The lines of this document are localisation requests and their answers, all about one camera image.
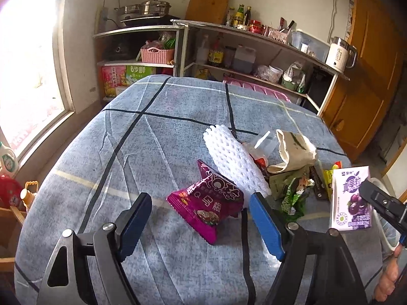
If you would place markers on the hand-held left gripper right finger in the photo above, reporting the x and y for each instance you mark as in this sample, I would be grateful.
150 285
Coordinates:
267 228

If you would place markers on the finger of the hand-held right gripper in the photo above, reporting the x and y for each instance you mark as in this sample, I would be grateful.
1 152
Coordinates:
381 201

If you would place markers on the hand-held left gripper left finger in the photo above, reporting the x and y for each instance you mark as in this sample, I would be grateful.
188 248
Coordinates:
135 232

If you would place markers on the purple juice carton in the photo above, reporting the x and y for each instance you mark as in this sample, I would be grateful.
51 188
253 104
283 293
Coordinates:
346 203

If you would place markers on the yellow wrapper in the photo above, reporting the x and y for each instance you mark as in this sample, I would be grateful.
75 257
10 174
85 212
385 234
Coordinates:
329 178

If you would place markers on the purple snack packet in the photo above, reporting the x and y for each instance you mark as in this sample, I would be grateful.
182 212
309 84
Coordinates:
203 203

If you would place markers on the beige paper bag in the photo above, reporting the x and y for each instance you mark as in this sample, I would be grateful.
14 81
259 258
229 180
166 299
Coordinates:
295 152

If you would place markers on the white foam fruit net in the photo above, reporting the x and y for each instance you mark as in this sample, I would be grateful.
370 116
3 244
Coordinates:
229 155

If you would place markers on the person's right hand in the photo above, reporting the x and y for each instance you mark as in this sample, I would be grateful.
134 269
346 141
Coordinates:
386 279

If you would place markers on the green snack wrapper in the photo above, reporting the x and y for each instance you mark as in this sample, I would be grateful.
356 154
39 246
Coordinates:
294 200

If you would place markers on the olive green packet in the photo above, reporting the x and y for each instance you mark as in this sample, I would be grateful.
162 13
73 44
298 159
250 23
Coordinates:
278 184

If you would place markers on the brown stick wrapper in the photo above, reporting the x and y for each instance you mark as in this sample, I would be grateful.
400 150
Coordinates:
318 184

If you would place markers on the red wrapper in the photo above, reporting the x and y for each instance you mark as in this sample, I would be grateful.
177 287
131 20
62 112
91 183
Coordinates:
261 162

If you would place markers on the blue-grey checked blanket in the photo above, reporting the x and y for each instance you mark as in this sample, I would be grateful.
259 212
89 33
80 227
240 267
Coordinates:
143 152

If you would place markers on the clear plastic bag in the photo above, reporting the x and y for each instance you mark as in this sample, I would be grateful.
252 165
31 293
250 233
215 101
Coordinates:
264 143

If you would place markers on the yellow capped bottle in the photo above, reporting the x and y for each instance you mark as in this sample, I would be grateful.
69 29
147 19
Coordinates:
28 197

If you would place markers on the wooden crate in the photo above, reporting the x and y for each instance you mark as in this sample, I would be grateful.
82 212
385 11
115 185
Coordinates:
12 225

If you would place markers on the red bottle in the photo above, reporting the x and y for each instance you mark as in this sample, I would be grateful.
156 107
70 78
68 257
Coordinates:
9 192

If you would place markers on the wooden door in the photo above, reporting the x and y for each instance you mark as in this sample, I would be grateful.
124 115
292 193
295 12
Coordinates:
365 70

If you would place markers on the storage box with pink lid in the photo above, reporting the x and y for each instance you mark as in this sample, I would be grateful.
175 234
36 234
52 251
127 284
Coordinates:
254 87

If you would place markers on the white detergent bottle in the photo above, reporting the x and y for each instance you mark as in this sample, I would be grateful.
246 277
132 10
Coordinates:
8 160

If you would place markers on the green bowl with bags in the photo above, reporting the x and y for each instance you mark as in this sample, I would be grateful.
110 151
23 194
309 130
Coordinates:
294 79

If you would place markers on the pink cardboard box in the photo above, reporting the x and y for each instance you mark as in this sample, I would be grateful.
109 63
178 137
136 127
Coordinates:
113 82

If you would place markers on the cream electric kettle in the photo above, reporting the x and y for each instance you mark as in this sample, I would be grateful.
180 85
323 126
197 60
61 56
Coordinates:
338 55

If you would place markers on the white plastic tub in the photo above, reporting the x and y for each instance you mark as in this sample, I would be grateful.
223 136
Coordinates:
276 73

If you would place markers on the crumpled plastic bag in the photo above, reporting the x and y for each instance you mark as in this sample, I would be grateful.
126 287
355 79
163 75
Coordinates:
262 73

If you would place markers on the green cardboard box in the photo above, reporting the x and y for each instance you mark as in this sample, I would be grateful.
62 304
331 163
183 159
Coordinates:
140 74

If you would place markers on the yellow oil bottle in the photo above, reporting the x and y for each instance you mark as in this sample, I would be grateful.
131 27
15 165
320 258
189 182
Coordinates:
205 74

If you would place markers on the grey plastic jerrycan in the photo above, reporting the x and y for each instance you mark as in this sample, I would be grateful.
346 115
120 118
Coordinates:
244 60

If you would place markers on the clear plastic storage box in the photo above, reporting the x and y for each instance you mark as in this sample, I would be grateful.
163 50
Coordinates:
311 46

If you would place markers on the pink woven basket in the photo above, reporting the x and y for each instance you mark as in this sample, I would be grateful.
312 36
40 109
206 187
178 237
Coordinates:
157 55

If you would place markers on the black rice cooker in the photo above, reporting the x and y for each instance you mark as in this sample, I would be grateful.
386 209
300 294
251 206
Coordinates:
119 50

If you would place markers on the sauce bottle with yellow label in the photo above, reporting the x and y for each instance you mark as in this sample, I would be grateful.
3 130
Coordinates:
216 54

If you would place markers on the clear plastic bottle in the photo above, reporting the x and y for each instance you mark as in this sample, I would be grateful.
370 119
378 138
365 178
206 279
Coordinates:
203 50

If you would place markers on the long white metal shelf rack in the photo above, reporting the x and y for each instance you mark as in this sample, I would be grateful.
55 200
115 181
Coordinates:
254 36

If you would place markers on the pink utensil holder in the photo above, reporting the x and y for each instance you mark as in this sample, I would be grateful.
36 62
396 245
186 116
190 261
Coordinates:
278 35

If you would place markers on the small white metal shelf rack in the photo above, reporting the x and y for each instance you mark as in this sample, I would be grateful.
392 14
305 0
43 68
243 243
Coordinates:
136 31

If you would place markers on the red jars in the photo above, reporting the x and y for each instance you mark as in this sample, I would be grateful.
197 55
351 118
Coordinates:
256 27

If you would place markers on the window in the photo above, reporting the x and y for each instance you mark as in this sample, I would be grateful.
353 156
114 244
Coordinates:
28 54

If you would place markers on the black induction cooker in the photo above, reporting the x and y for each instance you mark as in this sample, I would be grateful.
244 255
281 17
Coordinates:
149 20

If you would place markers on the dark sauce bottle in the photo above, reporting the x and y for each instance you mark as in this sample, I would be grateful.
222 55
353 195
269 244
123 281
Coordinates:
248 16

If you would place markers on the steel pan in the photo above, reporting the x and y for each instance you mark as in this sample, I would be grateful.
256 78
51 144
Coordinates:
128 11

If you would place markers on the steel steamer pot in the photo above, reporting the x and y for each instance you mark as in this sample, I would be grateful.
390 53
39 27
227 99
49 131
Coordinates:
155 6

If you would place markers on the wooden cutting board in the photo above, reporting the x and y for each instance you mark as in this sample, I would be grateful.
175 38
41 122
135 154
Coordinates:
208 3

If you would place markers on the wall calendar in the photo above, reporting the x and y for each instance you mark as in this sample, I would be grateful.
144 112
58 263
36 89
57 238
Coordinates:
349 19

